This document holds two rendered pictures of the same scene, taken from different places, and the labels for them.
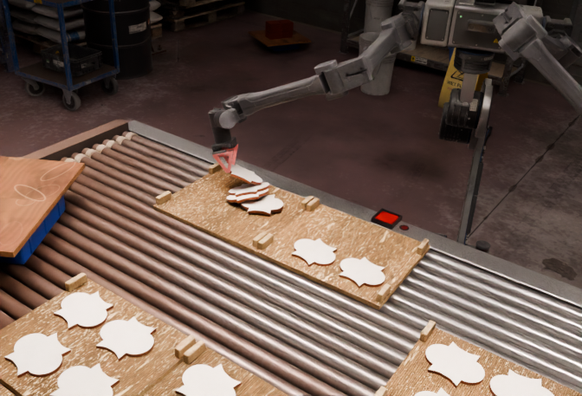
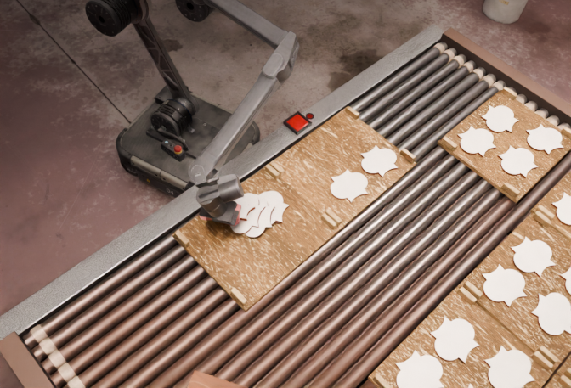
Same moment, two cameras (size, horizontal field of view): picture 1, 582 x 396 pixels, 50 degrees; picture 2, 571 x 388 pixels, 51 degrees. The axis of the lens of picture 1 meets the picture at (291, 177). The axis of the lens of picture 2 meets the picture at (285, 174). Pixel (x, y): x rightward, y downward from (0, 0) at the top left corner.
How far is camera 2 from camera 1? 2.00 m
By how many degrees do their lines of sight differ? 62
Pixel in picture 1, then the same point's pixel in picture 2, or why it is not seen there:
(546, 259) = not seen: hidden behind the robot
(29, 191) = not seen: outside the picture
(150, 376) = (493, 324)
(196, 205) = (254, 268)
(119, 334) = (453, 345)
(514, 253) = (133, 65)
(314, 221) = (299, 174)
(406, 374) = (484, 169)
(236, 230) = (304, 238)
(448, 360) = (474, 143)
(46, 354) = not seen: outside the picture
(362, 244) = (339, 150)
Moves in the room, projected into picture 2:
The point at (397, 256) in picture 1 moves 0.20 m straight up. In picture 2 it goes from (357, 132) to (366, 95)
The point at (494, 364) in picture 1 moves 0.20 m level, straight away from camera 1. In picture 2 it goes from (474, 122) to (428, 96)
